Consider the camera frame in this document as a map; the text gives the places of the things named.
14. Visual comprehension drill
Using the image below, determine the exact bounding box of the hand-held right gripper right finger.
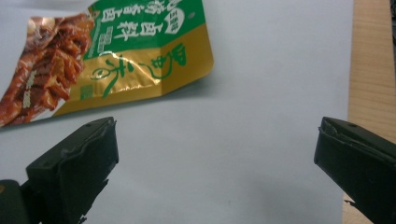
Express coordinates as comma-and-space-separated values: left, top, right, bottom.
313, 116, 396, 224

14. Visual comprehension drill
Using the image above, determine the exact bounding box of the white paper sheet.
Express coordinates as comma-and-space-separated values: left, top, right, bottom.
0, 0, 355, 224

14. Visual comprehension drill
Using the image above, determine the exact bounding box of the green and gold snack packet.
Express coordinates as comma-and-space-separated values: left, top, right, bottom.
0, 0, 215, 128

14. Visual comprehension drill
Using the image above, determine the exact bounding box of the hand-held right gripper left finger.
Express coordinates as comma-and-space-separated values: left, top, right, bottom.
20, 116, 120, 224

